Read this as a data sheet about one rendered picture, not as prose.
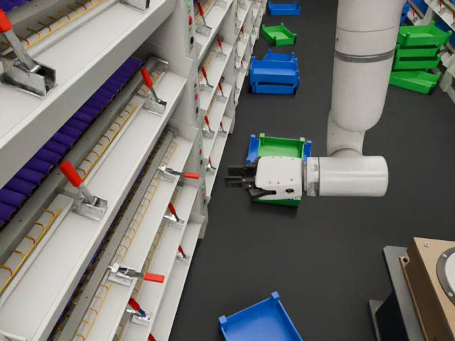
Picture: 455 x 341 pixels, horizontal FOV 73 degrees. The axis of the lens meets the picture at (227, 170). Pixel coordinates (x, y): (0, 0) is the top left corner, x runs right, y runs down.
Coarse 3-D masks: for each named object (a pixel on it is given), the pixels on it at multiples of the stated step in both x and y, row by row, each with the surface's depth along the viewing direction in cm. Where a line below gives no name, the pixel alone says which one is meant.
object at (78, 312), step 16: (176, 144) 84; (160, 160) 76; (144, 176) 71; (144, 192) 68; (128, 208) 64; (128, 224) 62; (112, 240) 59; (112, 256) 57; (96, 272) 54; (96, 288) 52; (80, 304) 50; (80, 320) 48; (64, 336) 46
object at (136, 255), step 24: (168, 120) 84; (192, 144) 87; (168, 192) 73; (144, 216) 67; (144, 240) 63; (96, 264) 57; (120, 264) 59; (120, 288) 56; (120, 312) 53; (96, 336) 50
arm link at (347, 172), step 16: (320, 160) 65; (336, 160) 64; (352, 160) 63; (368, 160) 62; (384, 160) 61; (320, 176) 63; (336, 176) 62; (352, 176) 62; (368, 176) 61; (384, 176) 60; (320, 192) 65; (336, 192) 64; (352, 192) 63; (368, 192) 62; (384, 192) 61
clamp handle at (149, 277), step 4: (128, 268) 55; (128, 272) 56; (132, 272) 56; (136, 272) 56; (132, 276) 55; (136, 276) 55; (140, 276) 55; (144, 276) 55; (148, 276) 55; (152, 276) 55; (156, 276) 55; (160, 276) 55; (164, 276) 55; (148, 280) 55; (152, 280) 55; (156, 280) 55; (160, 280) 55
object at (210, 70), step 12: (216, 36) 133; (228, 36) 135; (216, 48) 129; (228, 48) 135; (204, 60) 116; (216, 60) 124; (204, 72) 102; (216, 72) 118; (204, 84) 105; (216, 84) 113; (204, 96) 105; (204, 108) 100
